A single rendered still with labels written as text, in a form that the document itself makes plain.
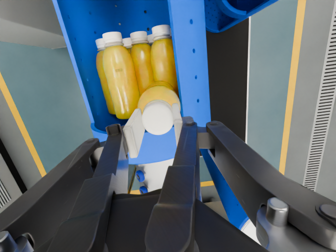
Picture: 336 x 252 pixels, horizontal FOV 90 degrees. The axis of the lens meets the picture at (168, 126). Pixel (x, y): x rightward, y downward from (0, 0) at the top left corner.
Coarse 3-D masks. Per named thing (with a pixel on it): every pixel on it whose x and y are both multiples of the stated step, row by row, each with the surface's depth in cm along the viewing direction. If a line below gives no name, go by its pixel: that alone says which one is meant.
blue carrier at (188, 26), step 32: (64, 0) 34; (96, 0) 42; (128, 0) 45; (160, 0) 44; (192, 0) 26; (64, 32) 33; (96, 32) 43; (128, 32) 47; (192, 32) 27; (192, 64) 28; (96, 96) 43; (192, 96) 30; (96, 128) 34; (128, 160) 31; (160, 160) 31
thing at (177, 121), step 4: (172, 104) 20; (176, 104) 20; (172, 108) 19; (176, 108) 18; (172, 112) 17; (176, 112) 16; (176, 116) 15; (180, 116) 15; (176, 120) 14; (180, 120) 14; (176, 124) 14; (180, 124) 14; (176, 128) 14; (180, 128) 14; (176, 132) 14; (176, 136) 15; (176, 140) 15; (176, 144) 15
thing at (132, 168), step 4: (128, 164) 138; (132, 164) 137; (128, 168) 132; (132, 168) 131; (128, 172) 127; (132, 172) 126; (128, 176) 122; (132, 176) 124; (128, 180) 118; (132, 180) 123; (128, 184) 114; (132, 184) 122; (128, 188) 111; (128, 192) 110
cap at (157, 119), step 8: (152, 104) 20; (160, 104) 20; (144, 112) 20; (152, 112) 20; (160, 112) 20; (168, 112) 20; (144, 120) 20; (152, 120) 20; (160, 120) 20; (168, 120) 20; (152, 128) 20; (160, 128) 20; (168, 128) 20
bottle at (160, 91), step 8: (160, 80) 34; (152, 88) 24; (160, 88) 24; (168, 88) 25; (144, 96) 23; (152, 96) 22; (160, 96) 22; (168, 96) 23; (176, 96) 25; (144, 104) 22; (168, 104) 22
